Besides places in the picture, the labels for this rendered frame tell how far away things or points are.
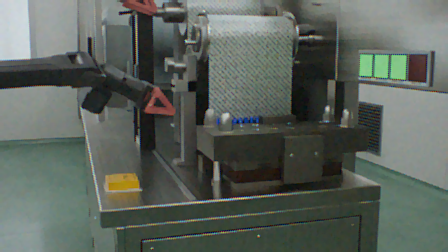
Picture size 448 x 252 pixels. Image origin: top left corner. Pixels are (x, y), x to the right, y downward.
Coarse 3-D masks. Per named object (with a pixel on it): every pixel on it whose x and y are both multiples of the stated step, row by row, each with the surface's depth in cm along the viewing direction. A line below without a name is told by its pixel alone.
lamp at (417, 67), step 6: (414, 60) 97; (420, 60) 95; (426, 60) 94; (414, 66) 97; (420, 66) 95; (414, 72) 97; (420, 72) 95; (408, 78) 99; (414, 78) 97; (420, 78) 96
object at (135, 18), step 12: (132, 24) 165; (144, 24) 153; (132, 36) 166; (144, 36) 153; (132, 48) 167; (144, 48) 154; (132, 60) 167; (144, 60) 154; (132, 72) 169; (144, 72) 155; (144, 120) 157; (144, 132) 158; (144, 144) 158
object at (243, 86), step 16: (224, 64) 128; (240, 64) 129; (256, 64) 130; (272, 64) 132; (288, 64) 133; (224, 80) 128; (240, 80) 130; (256, 80) 131; (272, 80) 132; (288, 80) 134; (224, 96) 129; (240, 96) 130; (256, 96) 132; (272, 96) 133; (288, 96) 135; (224, 112) 130; (240, 112) 131; (256, 112) 132; (272, 112) 134; (288, 112) 135
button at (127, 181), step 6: (120, 174) 117; (126, 174) 117; (132, 174) 117; (108, 180) 111; (114, 180) 111; (120, 180) 111; (126, 180) 111; (132, 180) 112; (108, 186) 110; (114, 186) 111; (120, 186) 111; (126, 186) 111; (132, 186) 112; (138, 186) 112
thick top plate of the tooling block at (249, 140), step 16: (208, 128) 119; (240, 128) 119; (256, 128) 119; (272, 128) 119; (288, 128) 120; (304, 128) 119; (320, 128) 119; (336, 128) 119; (352, 128) 120; (208, 144) 113; (224, 144) 110; (240, 144) 111; (256, 144) 112; (272, 144) 114; (336, 144) 119; (352, 144) 120; (224, 160) 111
